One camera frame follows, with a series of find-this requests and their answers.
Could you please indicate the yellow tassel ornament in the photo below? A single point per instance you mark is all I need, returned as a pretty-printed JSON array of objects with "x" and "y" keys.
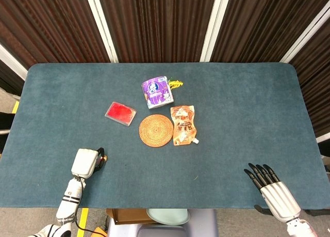
[{"x": 176, "y": 84}]

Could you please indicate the round woven rattan coaster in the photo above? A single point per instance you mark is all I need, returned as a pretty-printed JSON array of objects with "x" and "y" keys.
[{"x": 156, "y": 130}]

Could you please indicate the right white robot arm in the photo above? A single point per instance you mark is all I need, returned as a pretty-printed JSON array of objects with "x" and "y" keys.
[{"x": 301, "y": 228}]

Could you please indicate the white screen frame post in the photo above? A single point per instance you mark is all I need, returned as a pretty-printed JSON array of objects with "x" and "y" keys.
[
  {"x": 101, "y": 28},
  {"x": 13, "y": 60},
  {"x": 306, "y": 35},
  {"x": 212, "y": 28}
]

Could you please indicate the pale green plate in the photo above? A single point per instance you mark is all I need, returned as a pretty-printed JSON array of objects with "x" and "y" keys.
[{"x": 167, "y": 216}]

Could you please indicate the orange spout pouch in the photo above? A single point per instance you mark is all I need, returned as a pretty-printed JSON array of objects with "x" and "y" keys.
[{"x": 183, "y": 123}]

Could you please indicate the brown cardboard box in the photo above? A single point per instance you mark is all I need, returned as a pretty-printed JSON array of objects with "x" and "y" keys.
[{"x": 129, "y": 216}]

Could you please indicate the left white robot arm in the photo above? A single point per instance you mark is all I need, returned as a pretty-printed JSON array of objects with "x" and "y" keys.
[{"x": 69, "y": 201}]

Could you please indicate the teal cloth table cover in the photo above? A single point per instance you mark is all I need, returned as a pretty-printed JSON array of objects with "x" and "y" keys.
[{"x": 165, "y": 170}]

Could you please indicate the brown pleated screen panel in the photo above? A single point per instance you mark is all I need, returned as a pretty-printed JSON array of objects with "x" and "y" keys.
[
  {"x": 154, "y": 22},
  {"x": 9, "y": 78},
  {"x": 317, "y": 87},
  {"x": 257, "y": 22},
  {"x": 51, "y": 22}
]

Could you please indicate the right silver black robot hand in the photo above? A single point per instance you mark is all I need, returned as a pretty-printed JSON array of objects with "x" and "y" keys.
[{"x": 278, "y": 198}]

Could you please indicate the red ink pad clear case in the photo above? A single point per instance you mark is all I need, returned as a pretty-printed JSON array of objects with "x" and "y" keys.
[{"x": 121, "y": 112}]

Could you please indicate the purple wrapped toilet paper roll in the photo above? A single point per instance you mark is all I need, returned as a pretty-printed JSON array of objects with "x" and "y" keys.
[{"x": 157, "y": 92}]

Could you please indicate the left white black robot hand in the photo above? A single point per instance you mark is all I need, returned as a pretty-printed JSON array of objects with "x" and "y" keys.
[{"x": 83, "y": 162}]

